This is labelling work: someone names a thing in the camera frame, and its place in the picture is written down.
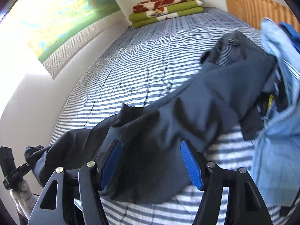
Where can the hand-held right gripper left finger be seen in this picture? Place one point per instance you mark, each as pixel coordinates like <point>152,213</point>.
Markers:
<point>110,164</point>

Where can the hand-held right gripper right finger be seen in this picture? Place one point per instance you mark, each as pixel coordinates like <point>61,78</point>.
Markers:
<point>189,164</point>

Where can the dark grey pants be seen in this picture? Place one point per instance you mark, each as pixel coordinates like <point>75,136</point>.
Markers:
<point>164,126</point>

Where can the white ribbed tube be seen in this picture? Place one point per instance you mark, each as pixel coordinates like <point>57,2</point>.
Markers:
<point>27,192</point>

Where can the light blue denim garment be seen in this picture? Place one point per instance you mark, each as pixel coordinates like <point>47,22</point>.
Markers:
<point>276,145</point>

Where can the blue white striped quilt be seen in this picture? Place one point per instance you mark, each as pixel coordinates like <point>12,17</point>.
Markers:
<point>140,63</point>

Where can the dark garment with reflective trim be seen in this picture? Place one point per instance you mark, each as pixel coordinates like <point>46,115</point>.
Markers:
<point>269,91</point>

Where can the folded green red blanket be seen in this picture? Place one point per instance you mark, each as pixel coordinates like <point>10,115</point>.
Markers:
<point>164,14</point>

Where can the green patterned curtain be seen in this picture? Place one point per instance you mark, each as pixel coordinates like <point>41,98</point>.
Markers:
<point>70,16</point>

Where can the bright blue cloth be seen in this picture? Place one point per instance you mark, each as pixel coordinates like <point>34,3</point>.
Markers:
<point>293,36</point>

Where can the wooden slatted bench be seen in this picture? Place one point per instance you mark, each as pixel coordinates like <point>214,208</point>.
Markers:
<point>246,7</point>

